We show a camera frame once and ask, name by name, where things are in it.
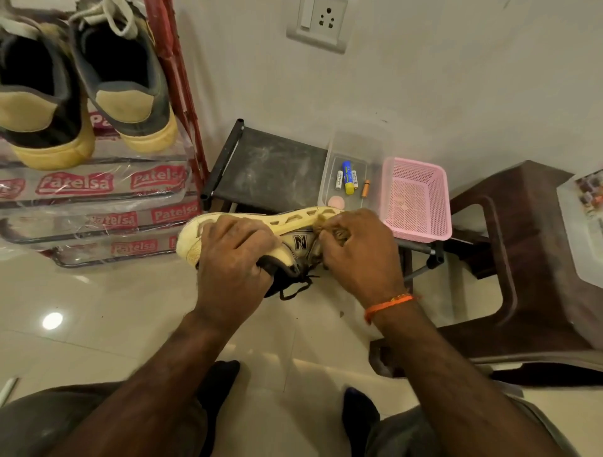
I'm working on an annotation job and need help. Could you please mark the person's right forearm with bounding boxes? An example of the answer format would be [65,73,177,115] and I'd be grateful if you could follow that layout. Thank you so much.
[367,297,566,457]

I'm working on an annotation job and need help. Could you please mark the person's left hand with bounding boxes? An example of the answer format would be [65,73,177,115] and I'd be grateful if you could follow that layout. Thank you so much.
[194,216,284,330]

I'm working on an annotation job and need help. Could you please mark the orange thread bracelet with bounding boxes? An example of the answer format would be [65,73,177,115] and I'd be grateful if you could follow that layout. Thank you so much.
[364,293,421,325]

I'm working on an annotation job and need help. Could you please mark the pink plastic basket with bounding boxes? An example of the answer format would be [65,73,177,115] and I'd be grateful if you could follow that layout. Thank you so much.
[379,157,453,244]

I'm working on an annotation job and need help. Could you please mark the person's left forearm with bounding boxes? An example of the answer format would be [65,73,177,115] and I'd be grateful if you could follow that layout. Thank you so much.
[47,308,250,457]

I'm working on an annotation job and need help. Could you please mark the brown plastic chair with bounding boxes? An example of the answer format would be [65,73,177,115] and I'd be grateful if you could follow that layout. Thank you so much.
[369,160,603,379]

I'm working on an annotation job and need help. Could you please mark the white stick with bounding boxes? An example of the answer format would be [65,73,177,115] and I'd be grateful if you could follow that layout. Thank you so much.
[0,377,19,408]

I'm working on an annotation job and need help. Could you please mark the white wall socket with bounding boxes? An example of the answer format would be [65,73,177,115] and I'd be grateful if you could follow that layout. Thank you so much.
[286,0,350,54]

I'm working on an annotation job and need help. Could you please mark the person's left leg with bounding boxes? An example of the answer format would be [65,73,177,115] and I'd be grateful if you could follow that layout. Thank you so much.
[0,380,209,457]

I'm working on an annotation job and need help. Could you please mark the black folding stool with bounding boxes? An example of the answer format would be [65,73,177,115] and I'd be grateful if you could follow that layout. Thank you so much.
[200,119,446,284]

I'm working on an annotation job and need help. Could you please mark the clear plastic container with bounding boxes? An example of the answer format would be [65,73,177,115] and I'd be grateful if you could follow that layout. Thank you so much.
[318,129,392,213]

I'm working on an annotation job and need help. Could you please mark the clear plastic storage box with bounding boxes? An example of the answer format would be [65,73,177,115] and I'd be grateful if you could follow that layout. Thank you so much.
[556,168,603,289]

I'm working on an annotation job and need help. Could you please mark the person's leg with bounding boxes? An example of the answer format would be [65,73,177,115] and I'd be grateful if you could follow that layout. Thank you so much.
[367,380,581,457]
[0,380,209,457]

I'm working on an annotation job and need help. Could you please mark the person's right leg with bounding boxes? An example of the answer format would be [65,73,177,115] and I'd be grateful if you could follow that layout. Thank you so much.
[367,380,581,457]

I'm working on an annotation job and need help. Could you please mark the brown cleaning cloth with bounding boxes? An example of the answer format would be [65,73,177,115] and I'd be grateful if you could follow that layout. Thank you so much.
[313,214,353,246]

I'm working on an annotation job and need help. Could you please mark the red plastic-wrapped shoe rack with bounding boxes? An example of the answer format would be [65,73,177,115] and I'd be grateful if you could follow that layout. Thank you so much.
[0,0,211,270]

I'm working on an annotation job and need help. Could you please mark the black sock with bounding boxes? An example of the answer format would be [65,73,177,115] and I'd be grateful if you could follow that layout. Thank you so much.
[341,387,381,457]
[197,360,241,441]

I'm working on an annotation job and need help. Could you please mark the person's right hand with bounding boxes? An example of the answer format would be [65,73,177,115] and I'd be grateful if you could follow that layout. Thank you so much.
[313,208,415,310]

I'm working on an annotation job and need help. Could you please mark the cream and black sneaker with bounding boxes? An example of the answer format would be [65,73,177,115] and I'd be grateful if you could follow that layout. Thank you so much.
[177,206,347,300]

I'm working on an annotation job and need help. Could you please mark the grey and tan sneaker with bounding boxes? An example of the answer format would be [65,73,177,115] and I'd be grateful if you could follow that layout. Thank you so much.
[0,0,96,171]
[68,0,180,153]

